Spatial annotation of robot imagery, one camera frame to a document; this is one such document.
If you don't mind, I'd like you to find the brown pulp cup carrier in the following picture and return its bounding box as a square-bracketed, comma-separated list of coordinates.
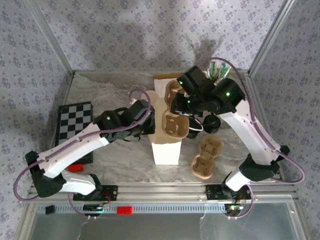
[190, 134, 224, 180]
[161, 79, 190, 140]

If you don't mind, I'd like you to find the white printed paper bag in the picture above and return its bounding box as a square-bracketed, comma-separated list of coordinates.
[141, 94, 204, 166]

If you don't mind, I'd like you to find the black and grey checkerboard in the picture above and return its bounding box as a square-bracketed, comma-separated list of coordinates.
[55, 101, 95, 165]

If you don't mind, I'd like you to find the stack of white napkins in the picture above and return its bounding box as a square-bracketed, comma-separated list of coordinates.
[153, 78, 171, 95]

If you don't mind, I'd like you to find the cardboard napkin box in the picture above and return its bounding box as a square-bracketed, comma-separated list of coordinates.
[152, 72, 187, 95]

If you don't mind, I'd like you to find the small red object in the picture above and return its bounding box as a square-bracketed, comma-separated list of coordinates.
[67, 163, 85, 173]

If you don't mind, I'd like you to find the small circuit board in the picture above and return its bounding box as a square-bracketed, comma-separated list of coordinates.
[224, 203, 245, 213]
[83, 203, 111, 214]

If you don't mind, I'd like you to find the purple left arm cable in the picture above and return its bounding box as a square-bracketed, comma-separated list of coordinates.
[13, 87, 152, 221]

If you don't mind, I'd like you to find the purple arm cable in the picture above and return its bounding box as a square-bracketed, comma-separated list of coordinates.
[13, 87, 152, 221]
[209, 57, 306, 220]

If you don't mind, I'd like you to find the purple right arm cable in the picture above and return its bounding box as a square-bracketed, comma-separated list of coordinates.
[209, 57, 306, 220]

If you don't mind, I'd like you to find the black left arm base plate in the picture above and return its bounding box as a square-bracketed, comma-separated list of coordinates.
[72, 184, 118, 202]

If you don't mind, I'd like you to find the aluminium mounting rail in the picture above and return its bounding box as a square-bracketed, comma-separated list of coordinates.
[27, 182, 298, 202]

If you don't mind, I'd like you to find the aluminium frame post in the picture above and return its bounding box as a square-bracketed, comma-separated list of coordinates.
[248, 0, 297, 76]
[24, 0, 76, 76]

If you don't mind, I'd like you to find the grey slotted cable duct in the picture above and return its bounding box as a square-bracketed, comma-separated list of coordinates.
[34, 202, 227, 215]

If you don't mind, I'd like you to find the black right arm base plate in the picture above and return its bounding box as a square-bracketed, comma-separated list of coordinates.
[206, 184, 252, 201]

